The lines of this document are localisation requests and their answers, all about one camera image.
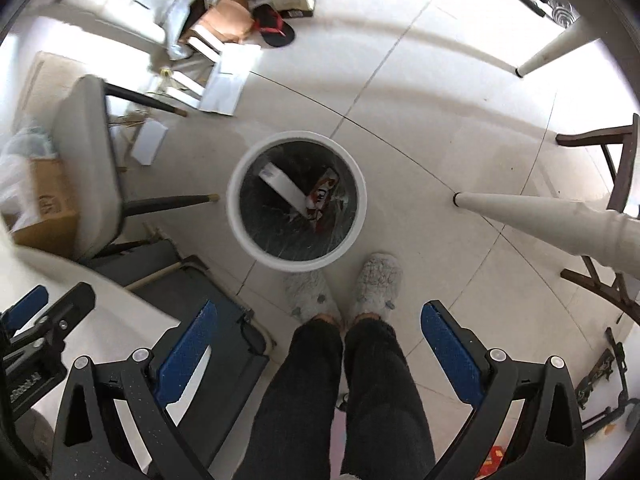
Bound long white toothpaste box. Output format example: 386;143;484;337
258;162;308;218

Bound white round trash bin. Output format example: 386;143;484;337
226;131;368;273

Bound brown cardboard box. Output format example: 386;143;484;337
12;158;79;258

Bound grey cushioned chair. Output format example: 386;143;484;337
51;75;220;261

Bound white table leg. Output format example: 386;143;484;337
515;18;600;78
452;192;639;278

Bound left grey fuzzy slipper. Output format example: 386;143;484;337
284;270;342;327

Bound grey fuzzy slipper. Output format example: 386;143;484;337
348;252;404;324
284;270;342;327

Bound right grey fuzzy slipper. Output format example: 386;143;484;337
348;252;404;324

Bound dark wooden chair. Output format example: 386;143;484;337
555;114;639;323

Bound white flat paper sheet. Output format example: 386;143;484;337
198;44;262;116

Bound black red flip-flop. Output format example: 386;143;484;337
253;4;295;48

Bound far white table leg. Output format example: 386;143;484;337
515;18;600;78

